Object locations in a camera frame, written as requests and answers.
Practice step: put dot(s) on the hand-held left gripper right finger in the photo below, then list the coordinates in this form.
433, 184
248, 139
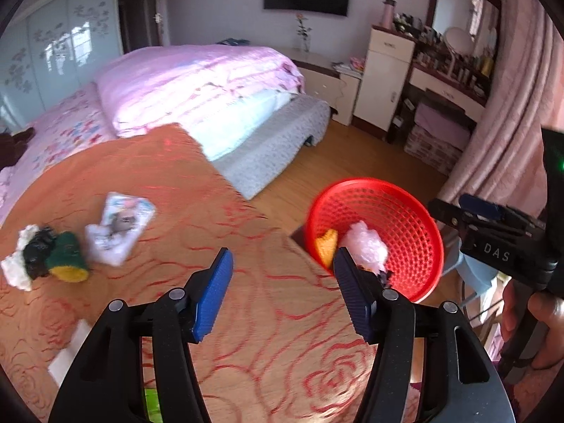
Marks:
352, 295

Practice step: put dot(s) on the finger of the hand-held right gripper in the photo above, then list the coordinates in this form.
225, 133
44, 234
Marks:
447, 213
480, 207

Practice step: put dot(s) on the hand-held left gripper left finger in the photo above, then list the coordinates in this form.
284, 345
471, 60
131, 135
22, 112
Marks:
213, 299

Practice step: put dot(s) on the clear plastic bag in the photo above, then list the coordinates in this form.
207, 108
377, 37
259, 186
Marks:
365, 246

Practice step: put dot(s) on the red plastic mesh basket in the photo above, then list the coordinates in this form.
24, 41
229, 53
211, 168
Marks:
396, 216

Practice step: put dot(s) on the yellow foam net sleeve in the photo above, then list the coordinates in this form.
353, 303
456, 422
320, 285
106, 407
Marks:
326, 244

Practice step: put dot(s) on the white printed packet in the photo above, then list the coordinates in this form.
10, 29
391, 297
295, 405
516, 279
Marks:
114, 238

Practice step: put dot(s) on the green plastic wrapper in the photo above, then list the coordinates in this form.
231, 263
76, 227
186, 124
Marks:
152, 405

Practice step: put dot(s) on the green and yellow sponge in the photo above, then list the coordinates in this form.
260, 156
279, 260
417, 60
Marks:
66, 251

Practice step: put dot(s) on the white paper sheet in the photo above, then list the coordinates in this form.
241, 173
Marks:
66, 357

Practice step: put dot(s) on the black plastic bag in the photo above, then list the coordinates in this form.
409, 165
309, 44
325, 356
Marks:
37, 251

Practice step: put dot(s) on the person's right hand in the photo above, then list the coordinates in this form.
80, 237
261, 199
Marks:
548, 330

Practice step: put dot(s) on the light blue plastic stool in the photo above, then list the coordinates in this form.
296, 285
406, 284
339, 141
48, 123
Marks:
478, 273

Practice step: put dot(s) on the orange rose patterned blanket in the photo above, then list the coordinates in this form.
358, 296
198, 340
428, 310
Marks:
273, 317

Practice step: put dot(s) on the patterned storage box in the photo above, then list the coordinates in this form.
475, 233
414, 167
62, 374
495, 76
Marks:
434, 147

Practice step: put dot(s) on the stool with purple cushion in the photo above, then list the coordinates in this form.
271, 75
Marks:
440, 119

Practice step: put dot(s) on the pink curtain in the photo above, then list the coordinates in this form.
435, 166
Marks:
520, 97

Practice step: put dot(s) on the dressing table with mirror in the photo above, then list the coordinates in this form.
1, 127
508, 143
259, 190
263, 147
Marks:
445, 90

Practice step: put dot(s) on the row of cosmetic bottles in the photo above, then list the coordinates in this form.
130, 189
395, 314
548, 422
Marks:
467, 72

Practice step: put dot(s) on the tall white cabinet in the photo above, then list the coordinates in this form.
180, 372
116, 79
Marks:
379, 83

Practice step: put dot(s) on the grey lace bed base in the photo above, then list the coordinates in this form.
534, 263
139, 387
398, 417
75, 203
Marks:
273, 150

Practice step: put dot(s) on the round white makeup mirror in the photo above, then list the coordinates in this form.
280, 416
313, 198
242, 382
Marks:
458, 39

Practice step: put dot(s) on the small pile of pink items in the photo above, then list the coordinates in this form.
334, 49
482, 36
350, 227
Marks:
354, 62

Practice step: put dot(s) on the low cream cabinet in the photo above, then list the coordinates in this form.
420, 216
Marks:
326, 83

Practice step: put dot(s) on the light blue folded quilt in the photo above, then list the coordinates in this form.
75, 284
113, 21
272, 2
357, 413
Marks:
238, 123

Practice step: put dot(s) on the pink thermos bottle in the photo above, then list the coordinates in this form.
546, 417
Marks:
387, 15

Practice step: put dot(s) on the rose in glass vase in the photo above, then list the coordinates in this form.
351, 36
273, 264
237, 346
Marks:
305, 44

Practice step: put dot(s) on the pink folded quilt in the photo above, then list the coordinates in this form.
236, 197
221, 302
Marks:
189, 79

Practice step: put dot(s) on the pink floral bed sheet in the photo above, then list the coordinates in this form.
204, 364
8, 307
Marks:
57, 132

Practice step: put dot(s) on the brown teddy bear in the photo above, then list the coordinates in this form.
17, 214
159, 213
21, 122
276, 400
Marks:
9, 150

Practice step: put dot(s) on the glass door floral wardrobe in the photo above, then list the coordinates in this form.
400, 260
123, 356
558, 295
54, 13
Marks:
57, 53

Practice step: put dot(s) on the white room door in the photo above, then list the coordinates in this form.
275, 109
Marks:
161, 9

